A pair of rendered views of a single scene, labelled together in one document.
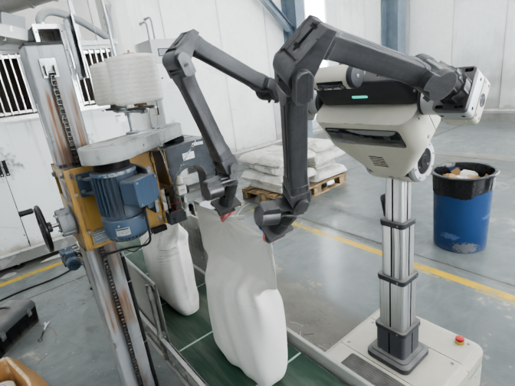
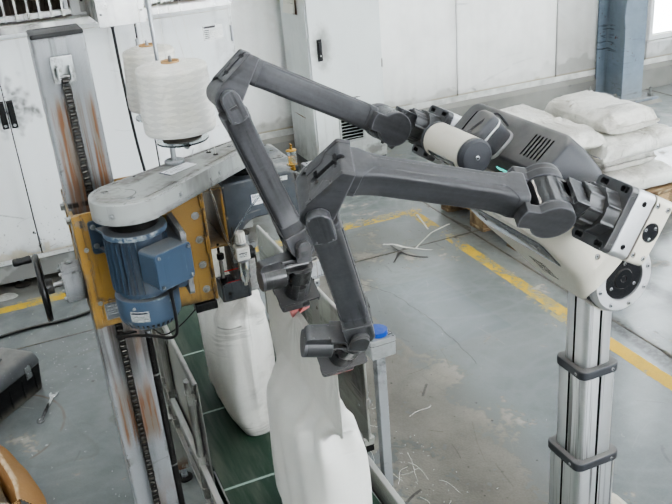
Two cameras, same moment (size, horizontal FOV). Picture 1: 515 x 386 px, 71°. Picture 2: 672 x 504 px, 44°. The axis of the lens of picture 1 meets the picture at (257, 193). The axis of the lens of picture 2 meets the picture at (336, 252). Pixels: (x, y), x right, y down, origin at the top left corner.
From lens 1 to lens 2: 0.76 m
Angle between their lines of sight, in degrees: 16
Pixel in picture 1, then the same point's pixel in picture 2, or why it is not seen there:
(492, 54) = not seen: outside the picture
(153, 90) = (197, 121)
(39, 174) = not seen: hidden behind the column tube
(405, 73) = (489, 203)
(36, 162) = not seen: hidden behind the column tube
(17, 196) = (27, 164)
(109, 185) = (126, 252)
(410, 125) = (556, 241)
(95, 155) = (108, 212)
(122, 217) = (140, 296)
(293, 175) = (341, 305)
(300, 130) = (336, 260)
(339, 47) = (369, 185)
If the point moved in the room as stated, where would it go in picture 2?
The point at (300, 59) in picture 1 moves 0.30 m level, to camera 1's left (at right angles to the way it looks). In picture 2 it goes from (311, 199) to (130, 198)
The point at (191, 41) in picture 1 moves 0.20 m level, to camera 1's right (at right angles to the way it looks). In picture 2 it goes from (246, 72) to (343, 70)
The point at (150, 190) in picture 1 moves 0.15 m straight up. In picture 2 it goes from (180, 266) to (169, 205)
